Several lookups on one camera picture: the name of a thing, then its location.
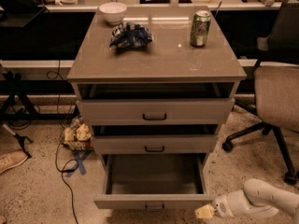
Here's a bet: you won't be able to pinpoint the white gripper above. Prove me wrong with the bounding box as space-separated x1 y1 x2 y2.
194 189 278 219

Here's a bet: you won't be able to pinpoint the grey bottom drawer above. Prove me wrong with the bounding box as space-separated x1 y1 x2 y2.
94 154 212 211

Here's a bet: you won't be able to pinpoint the grey drawer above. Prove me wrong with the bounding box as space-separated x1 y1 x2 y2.
94 154 212 211
77 98 235 125
92 134 218 154

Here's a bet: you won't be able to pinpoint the grey middle drawer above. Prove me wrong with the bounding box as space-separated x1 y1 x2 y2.
92 134 218 154

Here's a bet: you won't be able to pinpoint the grey top drawer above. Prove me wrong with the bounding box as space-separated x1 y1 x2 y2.
77 98 235 125

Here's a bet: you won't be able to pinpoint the grey drawer cabinet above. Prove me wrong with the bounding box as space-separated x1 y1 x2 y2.
66 5 248 173

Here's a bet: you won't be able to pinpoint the blue tape cross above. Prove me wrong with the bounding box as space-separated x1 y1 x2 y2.
65 150 92 177

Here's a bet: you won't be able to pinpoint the snack packages on floor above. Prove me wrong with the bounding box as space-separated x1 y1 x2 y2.
63 118 93 151

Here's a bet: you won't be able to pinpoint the beige office chair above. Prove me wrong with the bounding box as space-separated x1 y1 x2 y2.
222 0 299 185

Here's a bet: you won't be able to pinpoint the green soda can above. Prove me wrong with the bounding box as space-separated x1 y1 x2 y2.
190 10 211 47

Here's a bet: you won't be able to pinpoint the blue crumpled chip bag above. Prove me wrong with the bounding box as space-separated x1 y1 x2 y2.
110 22 153 49

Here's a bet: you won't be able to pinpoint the beige sneaker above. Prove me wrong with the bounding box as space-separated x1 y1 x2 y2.
0 151 28 174

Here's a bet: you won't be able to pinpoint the white ceramic bowl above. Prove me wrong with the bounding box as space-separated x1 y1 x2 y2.
99 2 127 24

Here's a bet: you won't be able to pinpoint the black tripod stand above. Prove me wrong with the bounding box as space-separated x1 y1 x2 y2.
0 63 41 159

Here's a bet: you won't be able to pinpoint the black laptop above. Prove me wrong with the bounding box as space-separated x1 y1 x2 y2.
0 0 46 28

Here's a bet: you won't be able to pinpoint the black power cable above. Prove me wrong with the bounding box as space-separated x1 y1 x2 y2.
46 59 79 224

